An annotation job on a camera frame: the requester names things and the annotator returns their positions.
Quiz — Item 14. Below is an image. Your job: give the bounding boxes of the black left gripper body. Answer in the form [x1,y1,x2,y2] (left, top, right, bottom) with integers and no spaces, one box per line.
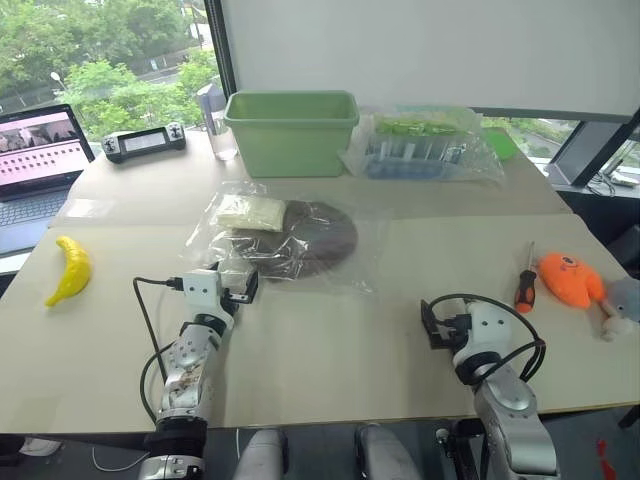
[218,279,260,307]

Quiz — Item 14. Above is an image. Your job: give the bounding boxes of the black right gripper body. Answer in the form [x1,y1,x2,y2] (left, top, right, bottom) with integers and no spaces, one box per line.
[431,310,472,352]

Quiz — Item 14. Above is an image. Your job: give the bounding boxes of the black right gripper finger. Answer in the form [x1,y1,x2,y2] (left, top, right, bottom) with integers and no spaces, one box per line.
[420,298,442,330]
[426,324,452,352]

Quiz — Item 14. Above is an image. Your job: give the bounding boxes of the clear plastic bag with items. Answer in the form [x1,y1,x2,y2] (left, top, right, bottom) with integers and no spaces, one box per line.
[185,180,394,297]

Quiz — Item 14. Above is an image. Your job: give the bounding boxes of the brown round object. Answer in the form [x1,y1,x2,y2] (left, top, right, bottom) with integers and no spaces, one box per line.
[238,198,360,282]

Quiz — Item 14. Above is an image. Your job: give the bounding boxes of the orange plush toy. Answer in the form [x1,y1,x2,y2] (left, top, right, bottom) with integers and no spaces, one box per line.
[536,251,609,309]

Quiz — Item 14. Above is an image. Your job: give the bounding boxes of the grey rounded shape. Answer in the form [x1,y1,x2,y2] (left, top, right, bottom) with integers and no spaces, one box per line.
[233,428,290,480]
[354,423,417,480]

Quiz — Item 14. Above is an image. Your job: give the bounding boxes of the yellow toy banana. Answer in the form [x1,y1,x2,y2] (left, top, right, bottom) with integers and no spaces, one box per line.
[44,235,94,308]

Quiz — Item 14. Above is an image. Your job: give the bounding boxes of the black handheld controller with screen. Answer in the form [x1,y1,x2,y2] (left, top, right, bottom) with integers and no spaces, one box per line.
[101,124,188,164]

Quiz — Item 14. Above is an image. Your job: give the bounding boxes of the green plastic bin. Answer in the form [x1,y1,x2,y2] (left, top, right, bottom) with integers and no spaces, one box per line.
[223,90,361,179]

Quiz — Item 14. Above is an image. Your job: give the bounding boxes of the grey drink carton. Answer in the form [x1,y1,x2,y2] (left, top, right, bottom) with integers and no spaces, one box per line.
[196,83,227,134]

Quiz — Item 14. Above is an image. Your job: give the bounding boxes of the plastic bag with blue tray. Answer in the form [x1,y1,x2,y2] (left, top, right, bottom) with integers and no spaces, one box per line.
[338,103,506,187]

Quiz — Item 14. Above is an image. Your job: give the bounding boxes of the grey plush toy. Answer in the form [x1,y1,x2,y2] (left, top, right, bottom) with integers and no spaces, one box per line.
[601,278,640,342]

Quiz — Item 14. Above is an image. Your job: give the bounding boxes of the red object on floor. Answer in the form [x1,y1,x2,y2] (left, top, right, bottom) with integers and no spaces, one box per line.
[596,439,617,477]

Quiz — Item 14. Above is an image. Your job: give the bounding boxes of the open laptop computer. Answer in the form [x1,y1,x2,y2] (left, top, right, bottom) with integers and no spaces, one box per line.
[0,103,97,257]

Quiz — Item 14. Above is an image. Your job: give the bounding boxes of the white roller blind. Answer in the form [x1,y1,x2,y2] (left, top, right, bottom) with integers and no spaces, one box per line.
[219,0,640,118]

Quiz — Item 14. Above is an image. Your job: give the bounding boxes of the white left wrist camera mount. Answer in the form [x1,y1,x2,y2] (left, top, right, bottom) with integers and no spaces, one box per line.
[181,268,222,307]

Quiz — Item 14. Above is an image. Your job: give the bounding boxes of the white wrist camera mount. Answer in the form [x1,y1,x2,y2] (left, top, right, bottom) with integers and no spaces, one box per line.
[465,303,515,352]
[181,268,222,307]

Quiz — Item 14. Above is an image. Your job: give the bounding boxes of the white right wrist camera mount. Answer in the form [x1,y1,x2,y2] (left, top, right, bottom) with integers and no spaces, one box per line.
[465,303,515,352]

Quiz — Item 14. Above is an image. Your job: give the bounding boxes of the orange black handled screwdriver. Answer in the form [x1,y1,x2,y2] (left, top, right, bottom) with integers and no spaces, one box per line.
[514,240,539,314]

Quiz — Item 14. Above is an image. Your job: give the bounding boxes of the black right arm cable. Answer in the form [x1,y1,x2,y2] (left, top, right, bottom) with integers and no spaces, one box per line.
[428,293,547,385]

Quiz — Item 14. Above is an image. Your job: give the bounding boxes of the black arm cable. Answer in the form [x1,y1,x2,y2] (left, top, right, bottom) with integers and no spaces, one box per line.
[428,293,547,385]
[132,275,187,427]

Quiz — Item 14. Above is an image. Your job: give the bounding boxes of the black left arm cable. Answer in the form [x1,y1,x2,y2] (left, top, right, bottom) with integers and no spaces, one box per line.
[132,275,187,427]

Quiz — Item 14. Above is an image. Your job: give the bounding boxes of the black window frame post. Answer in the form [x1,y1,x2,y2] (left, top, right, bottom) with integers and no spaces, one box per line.
[203,0,242,97]

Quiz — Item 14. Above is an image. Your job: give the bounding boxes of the white device with cables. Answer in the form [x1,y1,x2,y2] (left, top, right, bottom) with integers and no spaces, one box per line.
[597,167,640,190]

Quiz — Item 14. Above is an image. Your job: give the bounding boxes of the black slanted frame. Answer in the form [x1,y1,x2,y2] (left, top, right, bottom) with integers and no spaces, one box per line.
[547,107,640,189]

